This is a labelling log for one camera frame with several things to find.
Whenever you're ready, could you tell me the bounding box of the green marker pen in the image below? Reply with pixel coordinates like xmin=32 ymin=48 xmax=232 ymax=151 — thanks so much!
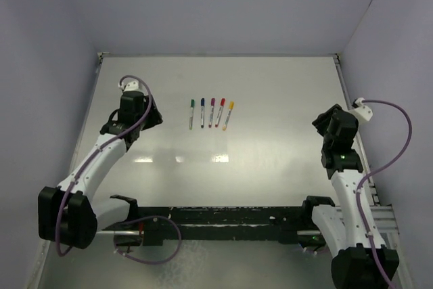
xmin=189 ymin=106 xmax=194 ymax=130

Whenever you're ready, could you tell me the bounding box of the blue marker pen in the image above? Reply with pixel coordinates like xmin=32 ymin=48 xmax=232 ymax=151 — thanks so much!
xmin=200 ymin=104 xmax=205 ymax=129

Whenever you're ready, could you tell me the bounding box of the purple marker pen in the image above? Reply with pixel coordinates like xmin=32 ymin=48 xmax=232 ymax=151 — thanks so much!
xmin=208 ymin=104 xmax=214 ymax=128

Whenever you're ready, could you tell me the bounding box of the red marker pen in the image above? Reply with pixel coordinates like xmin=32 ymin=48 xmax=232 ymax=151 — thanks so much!
xmin=214 ymin=105 xmax=224 ymax=128

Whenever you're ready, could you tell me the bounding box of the yellow marker pen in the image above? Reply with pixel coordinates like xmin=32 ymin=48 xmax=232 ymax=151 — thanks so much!
xmin=222 ymin=108 xmax=232 ymax=131

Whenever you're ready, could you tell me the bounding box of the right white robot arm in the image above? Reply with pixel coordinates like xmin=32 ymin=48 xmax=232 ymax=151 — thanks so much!
xmin=300 ymin=104 xmax=399 ymax=288

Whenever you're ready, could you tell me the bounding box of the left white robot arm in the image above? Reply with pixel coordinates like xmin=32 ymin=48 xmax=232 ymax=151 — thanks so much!
xmin=38 ymin=91 xmax=162 ymax=249

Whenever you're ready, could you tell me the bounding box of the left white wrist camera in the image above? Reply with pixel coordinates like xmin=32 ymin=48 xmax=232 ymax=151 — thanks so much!
xmin=118 ymin=80 xmax=141 ymax=92

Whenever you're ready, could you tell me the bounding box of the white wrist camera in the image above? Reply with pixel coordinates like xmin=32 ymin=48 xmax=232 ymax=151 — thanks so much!
xmin=348 ymin=97 xmax=373 ymax=125
xmin=118 ymin=80 xmax=141 ymax=92

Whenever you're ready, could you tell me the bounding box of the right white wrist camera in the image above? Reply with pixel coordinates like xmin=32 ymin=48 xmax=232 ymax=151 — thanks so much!
xmin=348 ymin=97 xmax=373 ymax=125

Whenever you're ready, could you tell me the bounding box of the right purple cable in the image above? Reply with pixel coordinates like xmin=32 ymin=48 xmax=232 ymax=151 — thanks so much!
xmin=297 ymin=98 xmax=413 ymax=289

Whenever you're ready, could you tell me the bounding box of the aluminium rail right side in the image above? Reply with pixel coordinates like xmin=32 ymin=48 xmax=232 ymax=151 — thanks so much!
xmin=334 ymin=55 xmax=378 ymax=238

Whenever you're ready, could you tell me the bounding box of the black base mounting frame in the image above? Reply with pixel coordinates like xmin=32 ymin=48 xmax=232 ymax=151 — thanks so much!
xmin=105 ymin=206 xmax=325 ymax=248

